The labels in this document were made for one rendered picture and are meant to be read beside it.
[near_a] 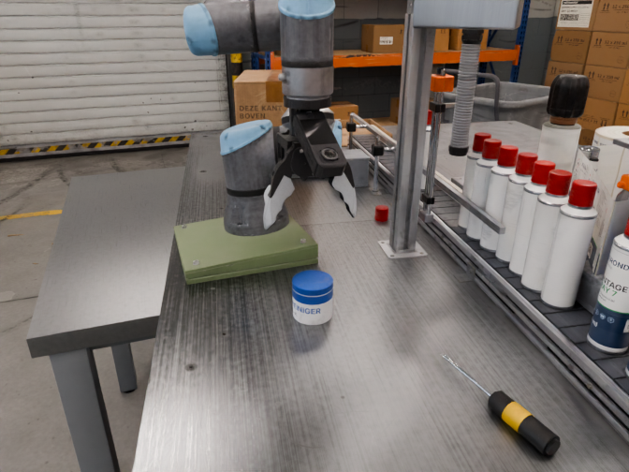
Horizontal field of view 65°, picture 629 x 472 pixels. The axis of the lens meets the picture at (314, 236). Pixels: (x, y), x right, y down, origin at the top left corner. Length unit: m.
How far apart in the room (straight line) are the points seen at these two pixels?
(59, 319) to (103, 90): 4.40
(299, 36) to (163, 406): 0.53
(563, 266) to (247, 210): 0.62
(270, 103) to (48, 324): 0.90
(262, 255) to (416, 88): 0.44
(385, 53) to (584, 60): 1.70
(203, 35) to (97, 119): 4.53
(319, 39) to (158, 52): 4.56
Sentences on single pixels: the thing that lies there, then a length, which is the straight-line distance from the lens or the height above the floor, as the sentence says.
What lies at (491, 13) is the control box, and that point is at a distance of 0.92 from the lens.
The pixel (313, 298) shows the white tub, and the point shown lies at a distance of 0.82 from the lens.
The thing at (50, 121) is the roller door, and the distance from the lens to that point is 5.38.
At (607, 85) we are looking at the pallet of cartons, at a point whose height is 0.76.
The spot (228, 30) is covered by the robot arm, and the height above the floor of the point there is 1.29.
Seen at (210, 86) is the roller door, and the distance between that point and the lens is 5.32.
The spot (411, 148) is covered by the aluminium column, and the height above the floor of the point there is 1.06.
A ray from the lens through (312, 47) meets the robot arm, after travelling 0.72.
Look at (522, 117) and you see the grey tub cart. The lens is 3.48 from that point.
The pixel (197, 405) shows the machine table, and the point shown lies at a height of 0.83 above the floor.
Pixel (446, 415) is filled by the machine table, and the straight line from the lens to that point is 0.72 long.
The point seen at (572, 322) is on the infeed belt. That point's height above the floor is 0.88.
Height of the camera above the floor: 1.32
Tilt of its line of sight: 25 degrees down
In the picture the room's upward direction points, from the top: straight up
